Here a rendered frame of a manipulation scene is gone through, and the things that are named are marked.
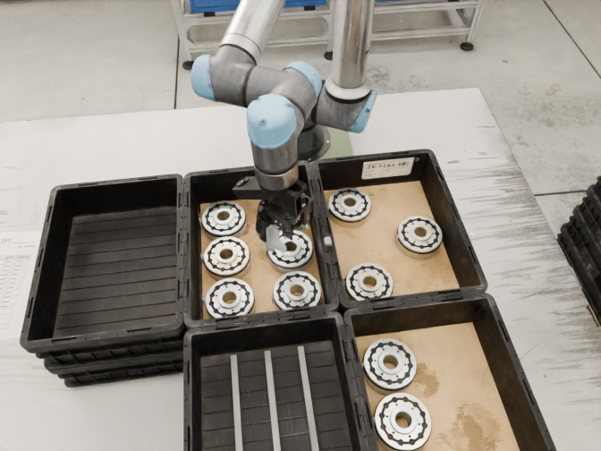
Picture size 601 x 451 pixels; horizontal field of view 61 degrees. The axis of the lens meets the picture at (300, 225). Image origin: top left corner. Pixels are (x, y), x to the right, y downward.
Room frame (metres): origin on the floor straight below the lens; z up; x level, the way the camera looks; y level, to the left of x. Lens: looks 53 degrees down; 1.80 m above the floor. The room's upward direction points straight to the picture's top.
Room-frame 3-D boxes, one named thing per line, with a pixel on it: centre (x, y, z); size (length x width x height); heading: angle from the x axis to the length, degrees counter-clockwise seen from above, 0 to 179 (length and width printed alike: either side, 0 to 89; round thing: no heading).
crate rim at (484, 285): (0.67, -0.20, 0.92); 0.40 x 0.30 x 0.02; 8
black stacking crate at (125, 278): (0.59, 0.39, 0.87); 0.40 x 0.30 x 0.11; 8
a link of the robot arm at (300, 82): (0.70, 0.03, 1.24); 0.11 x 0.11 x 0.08; 70
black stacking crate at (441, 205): (0.67, -0.20, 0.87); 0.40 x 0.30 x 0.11; 8
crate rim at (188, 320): (0.63, 0.10, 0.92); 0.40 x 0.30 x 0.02; 8
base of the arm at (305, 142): (1.09, 0.01, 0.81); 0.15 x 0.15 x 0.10
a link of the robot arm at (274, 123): (0.60, 0.04, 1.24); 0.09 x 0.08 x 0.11; 160
